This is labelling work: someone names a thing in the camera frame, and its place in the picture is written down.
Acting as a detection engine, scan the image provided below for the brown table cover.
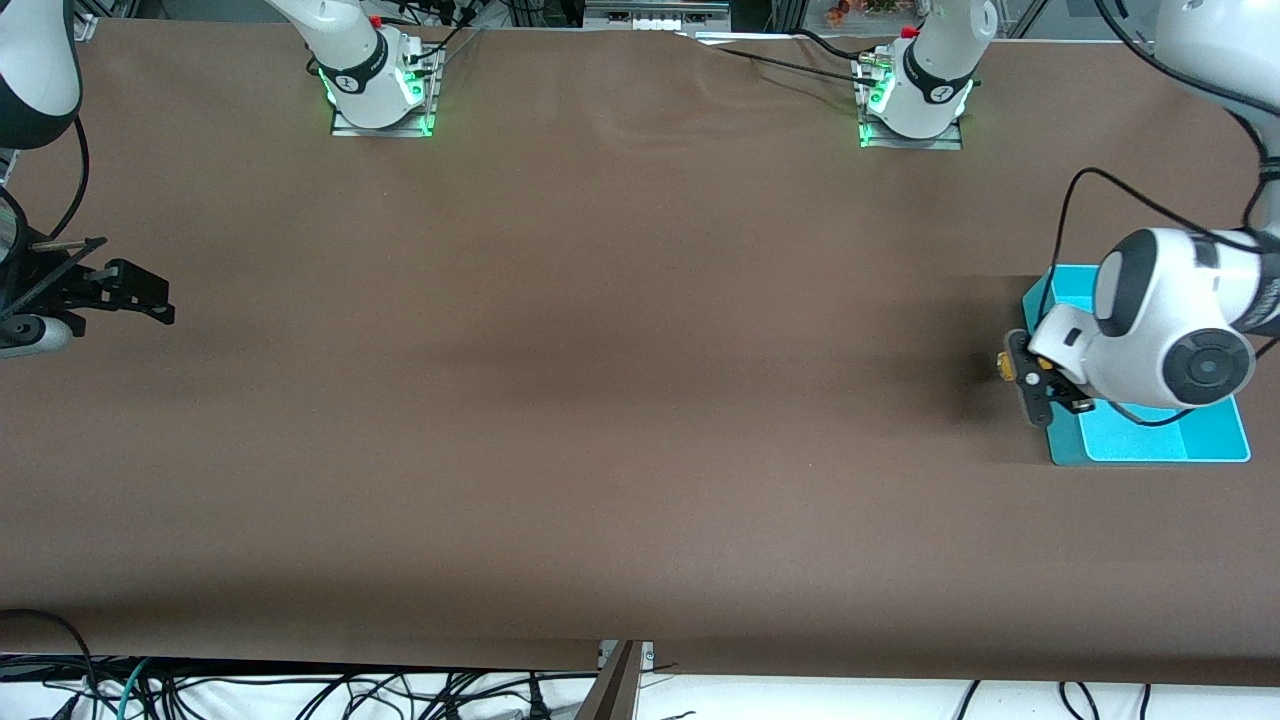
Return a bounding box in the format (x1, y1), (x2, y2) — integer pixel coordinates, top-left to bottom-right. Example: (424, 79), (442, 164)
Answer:
(0, 18), (1280, 689)

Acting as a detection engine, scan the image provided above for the short black table cable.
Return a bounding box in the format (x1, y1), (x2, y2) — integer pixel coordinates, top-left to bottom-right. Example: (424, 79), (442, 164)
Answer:
(795, 28), (873, 63)

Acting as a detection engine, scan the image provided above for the white connector strip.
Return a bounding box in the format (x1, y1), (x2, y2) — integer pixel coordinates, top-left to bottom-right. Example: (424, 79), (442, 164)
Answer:
(583, 0), (733, 33)

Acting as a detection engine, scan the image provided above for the black looped floor cable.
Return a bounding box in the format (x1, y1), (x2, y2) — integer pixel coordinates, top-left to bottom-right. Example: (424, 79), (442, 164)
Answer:
(0, 608), (101, 720)

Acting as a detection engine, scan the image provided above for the long black table cable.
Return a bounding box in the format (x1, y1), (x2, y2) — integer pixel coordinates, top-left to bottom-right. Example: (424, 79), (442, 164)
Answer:
(678, 33), (886, 89)

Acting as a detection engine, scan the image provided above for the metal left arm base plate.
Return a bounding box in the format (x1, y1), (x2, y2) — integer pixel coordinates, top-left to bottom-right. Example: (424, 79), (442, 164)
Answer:
(860, 125), (963, 151)

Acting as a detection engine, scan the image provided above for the black base connector cable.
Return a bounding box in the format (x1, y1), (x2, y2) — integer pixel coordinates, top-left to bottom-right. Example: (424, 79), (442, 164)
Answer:
(405, 0), (486, 66)

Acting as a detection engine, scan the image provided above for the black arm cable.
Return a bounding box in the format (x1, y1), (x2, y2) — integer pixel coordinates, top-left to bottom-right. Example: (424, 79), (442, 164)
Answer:
(1055, 168), (1266, 291)
(48, 115), (91, 243)

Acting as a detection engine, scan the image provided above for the silver table bracket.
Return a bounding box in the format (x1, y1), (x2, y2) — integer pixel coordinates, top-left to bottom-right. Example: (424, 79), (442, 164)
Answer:
(598, 640), (656, 673)

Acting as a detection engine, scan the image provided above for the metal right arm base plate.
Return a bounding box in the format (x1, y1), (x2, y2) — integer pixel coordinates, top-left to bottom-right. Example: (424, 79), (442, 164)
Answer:
(330, 105), (436, 139)

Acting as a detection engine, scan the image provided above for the teal plastic bin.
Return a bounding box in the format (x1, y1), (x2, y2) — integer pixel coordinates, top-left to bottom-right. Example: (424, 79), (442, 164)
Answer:
(1021, 264), (1252, 467)

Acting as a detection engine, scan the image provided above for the orange background object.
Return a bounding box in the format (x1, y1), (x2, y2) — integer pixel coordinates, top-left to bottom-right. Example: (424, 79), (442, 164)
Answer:
(825, 0), (901, 26)

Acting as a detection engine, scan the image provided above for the grey metal table leg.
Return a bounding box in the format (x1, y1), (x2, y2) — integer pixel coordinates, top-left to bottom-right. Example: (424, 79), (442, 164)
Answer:
(575, 640), (643, 720)

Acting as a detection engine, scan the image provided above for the teal floor cable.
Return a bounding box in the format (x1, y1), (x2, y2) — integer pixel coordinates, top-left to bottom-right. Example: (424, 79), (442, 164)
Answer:
(115, 658), (153, 720)

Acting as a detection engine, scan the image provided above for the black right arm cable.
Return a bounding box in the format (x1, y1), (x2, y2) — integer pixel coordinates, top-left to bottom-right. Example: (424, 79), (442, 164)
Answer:
(48, 115), (91, 243)

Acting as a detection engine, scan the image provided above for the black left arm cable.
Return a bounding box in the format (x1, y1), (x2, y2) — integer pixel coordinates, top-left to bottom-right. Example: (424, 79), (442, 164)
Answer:
(1055, 168), (1266, 291)

